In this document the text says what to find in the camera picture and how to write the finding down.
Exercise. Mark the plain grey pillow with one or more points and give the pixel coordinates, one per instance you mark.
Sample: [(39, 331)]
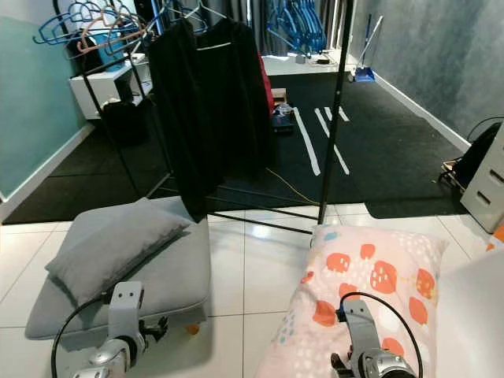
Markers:
[(110, 248)]

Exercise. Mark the pink orange-patterned pillow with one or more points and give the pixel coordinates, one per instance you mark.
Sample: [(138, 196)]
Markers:
[(370, 268)]

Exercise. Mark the orange item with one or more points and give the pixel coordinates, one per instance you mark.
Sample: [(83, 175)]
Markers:
[(498, 236)]

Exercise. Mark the black bin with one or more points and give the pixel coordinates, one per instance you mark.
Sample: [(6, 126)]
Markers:
[(124, 122)]

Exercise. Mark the black hanging garment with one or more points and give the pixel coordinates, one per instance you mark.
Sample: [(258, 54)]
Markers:
[(205, 110)]

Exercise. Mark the white drawer cabinet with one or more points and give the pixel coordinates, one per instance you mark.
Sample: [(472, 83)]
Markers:
[(488, 181)]

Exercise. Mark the white low shelf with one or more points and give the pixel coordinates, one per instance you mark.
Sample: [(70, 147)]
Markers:
[(94, 90)]

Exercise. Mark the black metal clothes rack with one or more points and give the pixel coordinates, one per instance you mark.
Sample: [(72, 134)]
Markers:
[(335, 118)]

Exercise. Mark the black floor bag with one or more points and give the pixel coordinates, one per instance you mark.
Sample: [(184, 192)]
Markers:
[(476, 153)]

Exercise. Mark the pink plastic hanger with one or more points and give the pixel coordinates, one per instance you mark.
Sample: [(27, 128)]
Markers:
[(126, 31)]

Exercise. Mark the blue plastic hangers bunch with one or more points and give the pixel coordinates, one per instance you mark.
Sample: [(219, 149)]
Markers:
[(51, 33), (299, 27)]

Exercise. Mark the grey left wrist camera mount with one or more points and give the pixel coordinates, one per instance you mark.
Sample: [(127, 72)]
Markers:
[(127, 307)]

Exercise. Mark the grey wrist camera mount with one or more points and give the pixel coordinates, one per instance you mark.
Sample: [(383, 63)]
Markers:
[(361, 324), (127, 307)]

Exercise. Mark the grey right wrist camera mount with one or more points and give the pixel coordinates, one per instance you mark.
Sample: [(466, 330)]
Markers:
[(361, 324)]

